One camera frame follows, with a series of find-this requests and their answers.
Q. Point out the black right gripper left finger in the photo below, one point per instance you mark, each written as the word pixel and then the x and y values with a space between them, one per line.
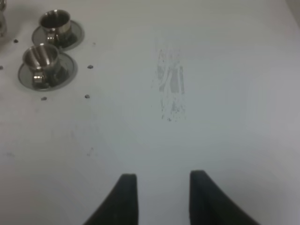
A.
pixel 121 205

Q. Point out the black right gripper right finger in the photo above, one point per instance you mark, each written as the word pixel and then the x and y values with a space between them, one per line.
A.
pixel 209 205

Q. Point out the stainless steel teapot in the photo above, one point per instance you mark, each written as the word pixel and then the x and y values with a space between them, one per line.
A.
pixel 3 23

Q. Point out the near stainless steel saucer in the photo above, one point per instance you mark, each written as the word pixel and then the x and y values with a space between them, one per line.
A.
pixel 66 74

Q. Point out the stainless steel saucer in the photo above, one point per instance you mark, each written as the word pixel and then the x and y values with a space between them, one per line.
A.
pixel 72 42
pixel 66 74

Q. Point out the near stainless steel teacup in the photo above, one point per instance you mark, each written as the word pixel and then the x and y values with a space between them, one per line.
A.
pixel 42 60

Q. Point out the stainless steel teacup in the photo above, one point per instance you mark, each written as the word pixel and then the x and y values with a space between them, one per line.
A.
pixel 42 60
pixel 56 25

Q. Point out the far stainless steel saucer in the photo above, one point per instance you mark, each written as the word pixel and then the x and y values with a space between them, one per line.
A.
pixel 72 42

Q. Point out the far stainless steel teacup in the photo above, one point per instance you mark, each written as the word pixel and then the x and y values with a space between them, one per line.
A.
pixel 56 25

